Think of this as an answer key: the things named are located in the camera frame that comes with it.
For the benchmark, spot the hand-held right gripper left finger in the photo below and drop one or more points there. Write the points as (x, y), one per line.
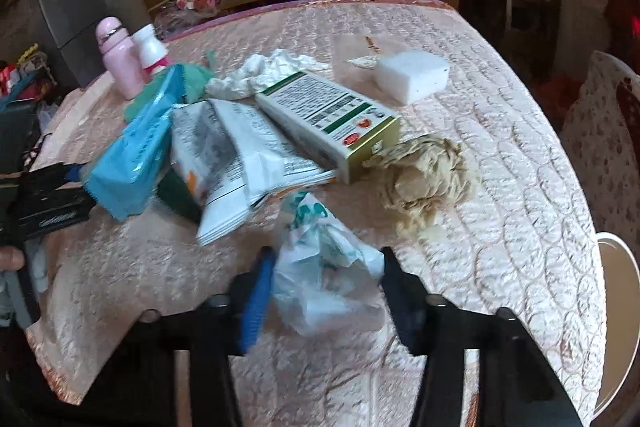
(257, 302)

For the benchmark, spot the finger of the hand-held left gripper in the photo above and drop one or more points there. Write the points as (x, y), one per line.
(72, 172)

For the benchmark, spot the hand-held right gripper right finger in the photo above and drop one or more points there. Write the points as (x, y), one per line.
(400, 302)

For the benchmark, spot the blue plastic packet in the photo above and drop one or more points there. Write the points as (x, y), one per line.
(135, 157)

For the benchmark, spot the white green plastic bag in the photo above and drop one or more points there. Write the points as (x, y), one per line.
(325, 277)

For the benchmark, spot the white printed snack bag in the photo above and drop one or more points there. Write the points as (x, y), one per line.
(235, 157)

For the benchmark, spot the green white carton box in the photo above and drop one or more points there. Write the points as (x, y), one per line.
(330, 122)

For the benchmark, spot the white tissue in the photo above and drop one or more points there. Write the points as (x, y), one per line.
(260, 74)

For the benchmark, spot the cream plastic bin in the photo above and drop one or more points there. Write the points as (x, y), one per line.
(617, 307)

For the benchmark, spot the white foam sponge block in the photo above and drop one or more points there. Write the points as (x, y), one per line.
(412, 77)

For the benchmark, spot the person's left hand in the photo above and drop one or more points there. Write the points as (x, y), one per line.
(10, 259)

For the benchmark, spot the beige crumpled paper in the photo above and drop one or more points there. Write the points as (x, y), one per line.
(425, 179)

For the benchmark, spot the pink quilted mattress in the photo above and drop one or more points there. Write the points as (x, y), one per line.
(500, 207)

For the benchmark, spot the white bottle with pink label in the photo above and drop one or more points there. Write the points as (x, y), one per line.
(150, 49)

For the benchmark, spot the teal cloth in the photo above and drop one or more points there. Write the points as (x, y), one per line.
(192, 82)

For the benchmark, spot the grey refrigerator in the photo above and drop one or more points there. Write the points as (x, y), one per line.
(70, 12)

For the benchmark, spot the red white floral blanket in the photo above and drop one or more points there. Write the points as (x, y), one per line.
(605, 147)

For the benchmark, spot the small brown stick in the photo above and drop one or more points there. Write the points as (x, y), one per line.
(371, 43)

